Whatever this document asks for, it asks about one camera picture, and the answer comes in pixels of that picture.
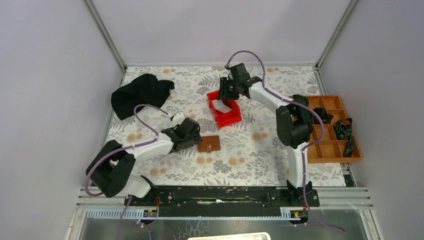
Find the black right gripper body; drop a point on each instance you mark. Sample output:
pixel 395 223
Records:
pixel 228 89

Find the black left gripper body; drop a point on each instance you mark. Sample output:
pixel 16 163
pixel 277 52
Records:
pixel 193 140

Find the brown leather card holder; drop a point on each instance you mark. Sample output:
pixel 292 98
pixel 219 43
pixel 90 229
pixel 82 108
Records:
pixel 209 144

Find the stack of credit cards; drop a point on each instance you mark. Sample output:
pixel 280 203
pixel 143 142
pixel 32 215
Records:
pixel 220 106

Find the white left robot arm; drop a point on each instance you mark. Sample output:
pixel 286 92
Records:
pixel 111 170

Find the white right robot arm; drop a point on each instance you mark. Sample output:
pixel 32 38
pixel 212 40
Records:
pixel 294 125

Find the red plastic bin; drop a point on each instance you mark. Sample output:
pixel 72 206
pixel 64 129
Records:
pixel 227 119

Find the black cloth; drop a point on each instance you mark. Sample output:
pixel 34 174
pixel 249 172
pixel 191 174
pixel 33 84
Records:
pixel 145 89

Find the dark rolled tie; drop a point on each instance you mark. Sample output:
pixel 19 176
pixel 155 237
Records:
pixel 301 99
pixel 324 115

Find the floral table mat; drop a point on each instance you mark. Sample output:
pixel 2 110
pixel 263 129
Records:
pixel 250 155

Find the orange compartment tray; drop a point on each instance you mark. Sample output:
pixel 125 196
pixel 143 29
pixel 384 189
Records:
pixel 329 149

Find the dark patterned tie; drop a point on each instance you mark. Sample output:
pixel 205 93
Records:
pixel 344 132

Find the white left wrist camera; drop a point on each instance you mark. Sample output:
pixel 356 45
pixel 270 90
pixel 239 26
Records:
pixel 177 118

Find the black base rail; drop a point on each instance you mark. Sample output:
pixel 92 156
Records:
pixel 225 201

